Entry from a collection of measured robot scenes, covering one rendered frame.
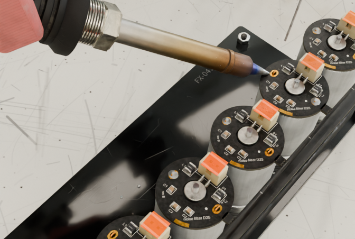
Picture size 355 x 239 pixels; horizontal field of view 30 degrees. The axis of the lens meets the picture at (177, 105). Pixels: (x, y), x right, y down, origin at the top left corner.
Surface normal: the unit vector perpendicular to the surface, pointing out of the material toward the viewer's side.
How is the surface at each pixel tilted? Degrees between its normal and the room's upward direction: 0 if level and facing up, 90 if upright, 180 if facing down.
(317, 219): 0
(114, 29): 39
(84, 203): 0
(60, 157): 0
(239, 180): 90
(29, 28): 99
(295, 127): 90
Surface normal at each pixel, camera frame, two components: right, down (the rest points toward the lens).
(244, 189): 0.04, 0.82
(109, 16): 0.47, -0.04
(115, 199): 0.07, -0.57
